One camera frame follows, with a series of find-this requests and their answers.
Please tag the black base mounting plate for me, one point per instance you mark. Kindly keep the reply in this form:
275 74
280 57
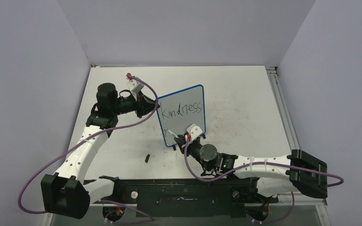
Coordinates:
190 197

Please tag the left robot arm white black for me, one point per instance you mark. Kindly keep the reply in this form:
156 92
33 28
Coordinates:
64 192

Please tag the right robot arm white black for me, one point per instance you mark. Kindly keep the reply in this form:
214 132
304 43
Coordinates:
296 172

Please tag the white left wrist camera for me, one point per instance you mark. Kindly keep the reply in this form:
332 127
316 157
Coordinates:
134 86

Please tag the blue framed whiteboard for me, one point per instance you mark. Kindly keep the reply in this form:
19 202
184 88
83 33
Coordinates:
180 109

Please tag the aluminium rail right side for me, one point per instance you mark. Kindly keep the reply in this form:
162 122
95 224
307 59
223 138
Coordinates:
282 107

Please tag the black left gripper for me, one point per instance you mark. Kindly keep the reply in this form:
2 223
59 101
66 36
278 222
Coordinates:
143 105

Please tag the black marker cap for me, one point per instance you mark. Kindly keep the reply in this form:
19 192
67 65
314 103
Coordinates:
147 158

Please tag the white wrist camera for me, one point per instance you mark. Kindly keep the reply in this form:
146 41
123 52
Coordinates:
134 86
193 132

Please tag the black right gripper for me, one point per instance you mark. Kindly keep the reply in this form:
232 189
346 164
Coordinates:
182 140

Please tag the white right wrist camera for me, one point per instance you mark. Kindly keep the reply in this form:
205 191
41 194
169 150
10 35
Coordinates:
193 132

